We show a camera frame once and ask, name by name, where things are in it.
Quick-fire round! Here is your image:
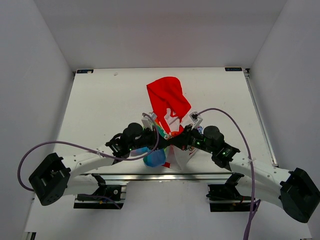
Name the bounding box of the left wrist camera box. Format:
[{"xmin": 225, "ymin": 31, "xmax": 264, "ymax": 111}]
[{"xmin": 141, "ymin": 112, "xmax": 157, "ymax": 131}]

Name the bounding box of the right blue corner label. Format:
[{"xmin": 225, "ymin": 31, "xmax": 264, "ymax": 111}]
[{"xmin": 224, "ymin": 67, "xmax": 243, "ymax": 72}]

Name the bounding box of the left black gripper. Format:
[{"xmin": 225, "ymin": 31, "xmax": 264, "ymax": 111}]
[{"xmin": 129, "ymin": 127, "xmax": 171, "ymax": 153}]

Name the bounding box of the left blue corner label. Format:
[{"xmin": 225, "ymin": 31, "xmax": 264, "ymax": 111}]
[{"xmin": 76, "ymin": 69, "xmax": 94, "ymax": 74}]

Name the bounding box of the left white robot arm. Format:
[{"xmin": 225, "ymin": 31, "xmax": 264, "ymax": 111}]
[{"xmin": 28, "ymin": 122, "xmax": 170, "ymax": 206}]

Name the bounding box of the aluminium right side rail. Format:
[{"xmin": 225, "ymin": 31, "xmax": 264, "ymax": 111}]
[{"xmin": 243, "ymin": 68, "xmax": 279, "ymax": 167}]

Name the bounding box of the blue corner label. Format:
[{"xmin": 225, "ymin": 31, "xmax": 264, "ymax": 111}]
[
  {"xmin": 224, "ymin": 67, "xmax": 243, "ymax": 72},
  {"xmin": 76, "ymin": 69, "xmax": 94, "ymax": 74}
]

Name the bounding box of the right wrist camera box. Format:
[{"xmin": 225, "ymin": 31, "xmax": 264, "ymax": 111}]
[{"xmin": 189, "ymin": 111, "xmax": 203, "ymax": 129}]

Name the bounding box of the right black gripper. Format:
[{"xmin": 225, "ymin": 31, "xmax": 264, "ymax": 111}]
[{"xmin": 169, "ymin": 124, "xmax": 215, "ymax": 154}]

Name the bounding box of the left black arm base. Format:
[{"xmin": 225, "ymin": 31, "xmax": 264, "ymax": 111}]
[{"xmin": 73, "ymin": 173, "xmax": 127, "ymax": 210}]

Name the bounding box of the aluminium front rail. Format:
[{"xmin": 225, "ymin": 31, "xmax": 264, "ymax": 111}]
[{"xmin": 32, "ymin": 172, "xmax": 281, "ymax": 201}]

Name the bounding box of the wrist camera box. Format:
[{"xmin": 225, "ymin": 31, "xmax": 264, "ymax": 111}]
[
  {"xmin": 141, "ymin": 112, "xmax": 157, "ymax": 131},
  {"xmin": 189, "ymin": 111, "xmax": 203, "ymax": 129}
]

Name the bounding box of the white red cartoon jacket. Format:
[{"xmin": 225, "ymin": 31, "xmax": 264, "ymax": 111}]
[{"xmin": 142, "ymin": 76, "xmax": 203, "ymax": 172}]

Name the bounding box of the aluminium rail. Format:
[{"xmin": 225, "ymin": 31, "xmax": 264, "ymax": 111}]
[
  {"xmin": 32, "ymin": 172, "xmax": 281, "ymax": 201},
  {"xmin": 243, "ymin": 68, "xmax": 279, "ymax": 167}
]

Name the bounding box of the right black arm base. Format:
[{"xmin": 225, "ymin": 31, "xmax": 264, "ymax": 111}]
[{"xmin": 206, "ymin": 173, "xmax": 251, "ymax": 213}]

